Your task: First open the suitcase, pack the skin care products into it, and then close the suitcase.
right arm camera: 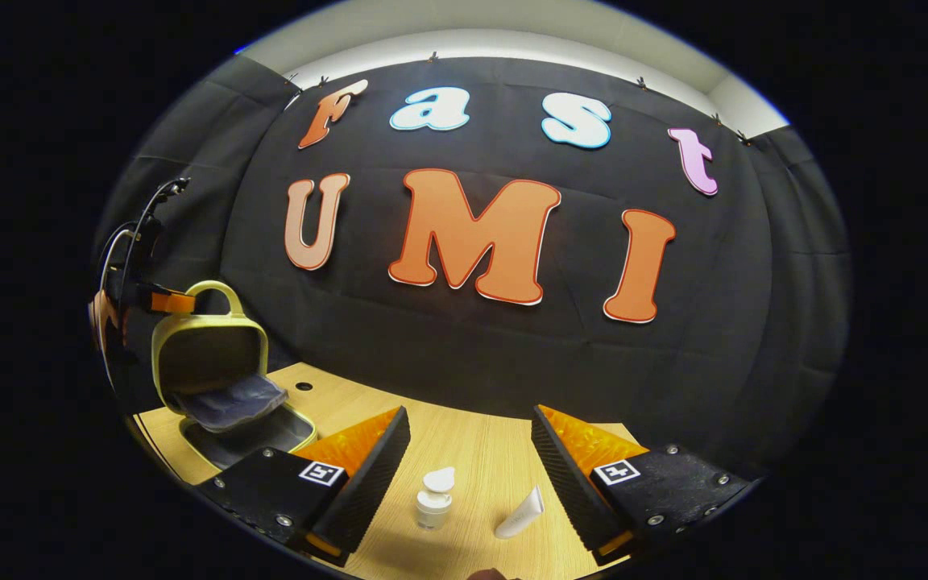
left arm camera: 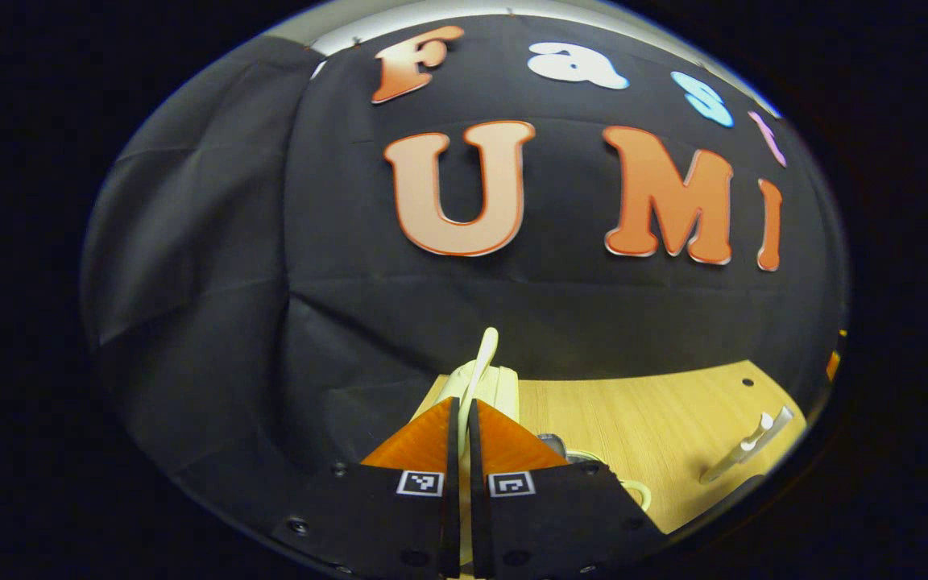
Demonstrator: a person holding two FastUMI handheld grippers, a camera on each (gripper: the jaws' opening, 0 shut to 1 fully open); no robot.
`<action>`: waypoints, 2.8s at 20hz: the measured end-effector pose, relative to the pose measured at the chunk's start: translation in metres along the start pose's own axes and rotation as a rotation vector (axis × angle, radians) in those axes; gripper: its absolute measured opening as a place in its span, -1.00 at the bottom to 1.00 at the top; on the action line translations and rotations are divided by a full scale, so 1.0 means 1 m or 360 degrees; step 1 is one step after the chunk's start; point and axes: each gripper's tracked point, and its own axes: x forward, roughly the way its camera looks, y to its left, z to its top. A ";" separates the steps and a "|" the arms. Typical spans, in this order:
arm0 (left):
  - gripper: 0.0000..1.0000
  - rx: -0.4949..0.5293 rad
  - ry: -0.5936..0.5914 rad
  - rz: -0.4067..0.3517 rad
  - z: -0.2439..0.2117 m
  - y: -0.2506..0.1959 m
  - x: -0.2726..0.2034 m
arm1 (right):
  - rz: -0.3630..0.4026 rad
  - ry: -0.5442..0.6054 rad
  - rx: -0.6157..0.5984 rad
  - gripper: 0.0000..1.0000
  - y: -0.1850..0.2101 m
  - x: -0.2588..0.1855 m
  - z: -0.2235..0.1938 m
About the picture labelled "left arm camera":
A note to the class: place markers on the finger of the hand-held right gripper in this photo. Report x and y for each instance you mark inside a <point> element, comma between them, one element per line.
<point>835,354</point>

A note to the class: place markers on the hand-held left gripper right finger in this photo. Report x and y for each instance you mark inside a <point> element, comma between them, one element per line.
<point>553,524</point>

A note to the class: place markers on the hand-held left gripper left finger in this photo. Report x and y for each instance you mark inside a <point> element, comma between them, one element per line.
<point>383,524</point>

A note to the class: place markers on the white cosmetic tube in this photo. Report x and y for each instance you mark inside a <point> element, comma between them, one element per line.
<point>722,469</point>

